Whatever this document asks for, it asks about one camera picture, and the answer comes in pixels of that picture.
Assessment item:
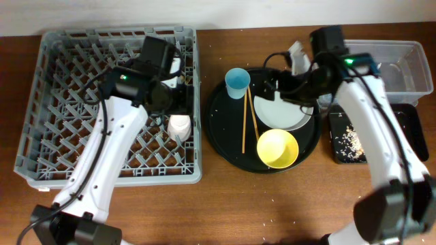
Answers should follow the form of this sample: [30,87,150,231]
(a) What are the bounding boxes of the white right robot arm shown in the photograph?
[262,52,435,244]

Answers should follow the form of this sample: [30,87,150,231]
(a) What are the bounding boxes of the light blue plastic cup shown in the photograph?
[225,68,251,99]

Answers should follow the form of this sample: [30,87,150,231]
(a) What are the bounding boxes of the clear plastic bin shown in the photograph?
[345,39,434,105]

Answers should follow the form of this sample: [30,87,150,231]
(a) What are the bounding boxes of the grey plastic dishwasher rack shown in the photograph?
[14,26,202,191]

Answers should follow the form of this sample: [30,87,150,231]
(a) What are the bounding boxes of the pink plastic cup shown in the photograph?
[168,115,191,142]

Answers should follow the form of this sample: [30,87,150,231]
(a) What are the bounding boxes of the black rectangular tray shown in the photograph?
[328,103,429,164]

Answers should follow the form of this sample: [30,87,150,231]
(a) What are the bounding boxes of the white round plate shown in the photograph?
[254,92,313,131]

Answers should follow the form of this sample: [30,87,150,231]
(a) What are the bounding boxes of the rice and peanut shell scraps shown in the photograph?
[333,126,366,163]

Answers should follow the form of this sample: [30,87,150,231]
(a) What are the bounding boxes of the left wooden chopstick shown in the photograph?
[242,91,247,154]

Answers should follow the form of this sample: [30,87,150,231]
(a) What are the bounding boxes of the right wooden chopstick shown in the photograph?
[247,86,260,141]

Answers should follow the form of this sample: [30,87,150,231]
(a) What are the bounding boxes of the wooden chopstick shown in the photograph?
[242,91,247,154]
[247,86,260,141]

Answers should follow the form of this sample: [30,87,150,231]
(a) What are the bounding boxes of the yellow bowl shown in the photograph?
[256,129,299,169]

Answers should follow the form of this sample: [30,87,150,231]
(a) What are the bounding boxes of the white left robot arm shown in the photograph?
[16,65,188,244]

